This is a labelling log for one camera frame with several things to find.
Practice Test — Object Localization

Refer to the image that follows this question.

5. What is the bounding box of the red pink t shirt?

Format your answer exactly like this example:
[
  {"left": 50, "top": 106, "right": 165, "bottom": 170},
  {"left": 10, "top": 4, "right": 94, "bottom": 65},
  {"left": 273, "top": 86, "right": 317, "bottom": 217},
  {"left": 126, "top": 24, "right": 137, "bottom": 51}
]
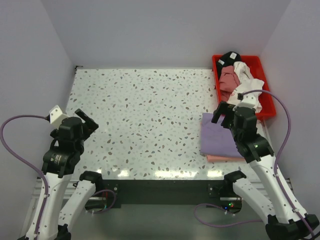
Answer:
[{"left": 219, "top": 65, "right": 241, "bottom": 102}]

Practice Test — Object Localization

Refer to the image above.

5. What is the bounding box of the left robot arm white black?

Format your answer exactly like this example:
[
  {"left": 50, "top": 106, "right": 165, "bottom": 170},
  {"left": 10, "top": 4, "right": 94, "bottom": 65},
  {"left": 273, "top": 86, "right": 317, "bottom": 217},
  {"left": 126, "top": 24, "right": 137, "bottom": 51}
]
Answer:
[{"left": 22, "top": 106, "right": 103, "bottom": 240}]

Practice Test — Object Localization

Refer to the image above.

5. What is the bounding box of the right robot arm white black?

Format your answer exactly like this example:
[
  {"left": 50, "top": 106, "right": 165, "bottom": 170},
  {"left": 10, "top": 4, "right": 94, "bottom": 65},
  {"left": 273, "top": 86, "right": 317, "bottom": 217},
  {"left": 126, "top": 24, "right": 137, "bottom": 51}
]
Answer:
[{"left": 211, "top": 101, "right": 320, "bottom": 240}]

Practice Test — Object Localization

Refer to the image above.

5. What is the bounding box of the folded purple t shirt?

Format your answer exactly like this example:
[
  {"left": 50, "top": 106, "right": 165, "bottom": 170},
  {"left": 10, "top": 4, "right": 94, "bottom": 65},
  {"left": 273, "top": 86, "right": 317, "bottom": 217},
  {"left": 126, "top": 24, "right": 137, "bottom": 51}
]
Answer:
[{"left": 200, "top": 112, "right": 243, "bottom": 158}]

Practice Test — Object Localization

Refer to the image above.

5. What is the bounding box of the white t shirt red logo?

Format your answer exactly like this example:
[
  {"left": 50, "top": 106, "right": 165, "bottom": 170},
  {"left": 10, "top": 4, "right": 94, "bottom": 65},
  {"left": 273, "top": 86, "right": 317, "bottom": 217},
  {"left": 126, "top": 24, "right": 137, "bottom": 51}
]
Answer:
[{"left": 227, "top": 61, "right": 265, "bottom": 105}]

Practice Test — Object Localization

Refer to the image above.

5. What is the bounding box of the folded salmon t shirt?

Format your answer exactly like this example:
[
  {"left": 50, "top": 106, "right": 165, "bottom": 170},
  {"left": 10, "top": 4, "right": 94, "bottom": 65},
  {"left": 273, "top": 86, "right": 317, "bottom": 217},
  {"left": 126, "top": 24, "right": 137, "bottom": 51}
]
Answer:
[{"left": 206, "top": 155, "right": 245, "bottom": 163}]

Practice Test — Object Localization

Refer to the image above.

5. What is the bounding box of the black t shirt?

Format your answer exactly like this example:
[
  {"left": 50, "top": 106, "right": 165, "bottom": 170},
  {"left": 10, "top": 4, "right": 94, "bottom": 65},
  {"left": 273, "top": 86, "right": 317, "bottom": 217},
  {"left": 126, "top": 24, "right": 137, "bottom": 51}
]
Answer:
[{"left": 216, "top": 51, "right": 242, "bottom": 73}]

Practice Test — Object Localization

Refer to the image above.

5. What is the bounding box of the red plastic bin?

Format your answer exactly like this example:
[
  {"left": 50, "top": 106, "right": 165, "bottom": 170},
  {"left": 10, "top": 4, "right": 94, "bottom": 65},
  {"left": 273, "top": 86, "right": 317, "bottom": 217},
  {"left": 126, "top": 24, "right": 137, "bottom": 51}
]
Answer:
[{"left": 211, "top": 54, "right": 277, "bottom": 119}]

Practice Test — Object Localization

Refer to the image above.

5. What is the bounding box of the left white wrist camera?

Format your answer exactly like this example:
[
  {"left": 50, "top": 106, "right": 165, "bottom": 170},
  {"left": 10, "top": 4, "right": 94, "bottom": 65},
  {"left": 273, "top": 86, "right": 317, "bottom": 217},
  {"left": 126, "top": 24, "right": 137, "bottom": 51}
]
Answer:
[{"left": 45, "top": 105, "right": 69, "bottom": 129}]

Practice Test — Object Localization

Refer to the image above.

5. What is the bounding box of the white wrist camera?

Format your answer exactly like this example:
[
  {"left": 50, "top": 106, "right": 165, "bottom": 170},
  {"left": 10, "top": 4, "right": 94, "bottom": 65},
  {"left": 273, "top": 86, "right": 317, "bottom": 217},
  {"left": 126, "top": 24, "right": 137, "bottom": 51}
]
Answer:
[
  {"left": 235, "top": 93, "right": 257, "bottom": 109},
  {"left": 45, "top": 105, "right": 69, "bottom": 129}
]

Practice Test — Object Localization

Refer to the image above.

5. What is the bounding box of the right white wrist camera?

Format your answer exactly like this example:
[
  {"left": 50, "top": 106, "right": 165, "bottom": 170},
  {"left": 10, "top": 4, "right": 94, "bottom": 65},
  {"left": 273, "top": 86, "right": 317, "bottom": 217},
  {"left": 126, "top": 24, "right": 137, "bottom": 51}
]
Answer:
[{"left": 235, "top": 93, "right": 257, "bottom": 109}]

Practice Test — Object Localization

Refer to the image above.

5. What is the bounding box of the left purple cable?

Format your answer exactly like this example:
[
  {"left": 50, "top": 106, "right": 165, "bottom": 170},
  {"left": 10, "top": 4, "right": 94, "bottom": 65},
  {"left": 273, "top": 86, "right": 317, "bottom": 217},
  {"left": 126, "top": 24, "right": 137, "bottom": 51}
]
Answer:
[{"left": 0, "top": 114, "right": 52, "bottom": 236}]

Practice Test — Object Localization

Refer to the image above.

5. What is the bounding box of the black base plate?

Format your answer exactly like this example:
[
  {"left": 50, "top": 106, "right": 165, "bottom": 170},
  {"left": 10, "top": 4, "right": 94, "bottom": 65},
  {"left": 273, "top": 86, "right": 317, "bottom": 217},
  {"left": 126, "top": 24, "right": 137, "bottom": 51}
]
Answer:
[{"left": 98, "top": 180, "right": 242, "bottom": 212}]

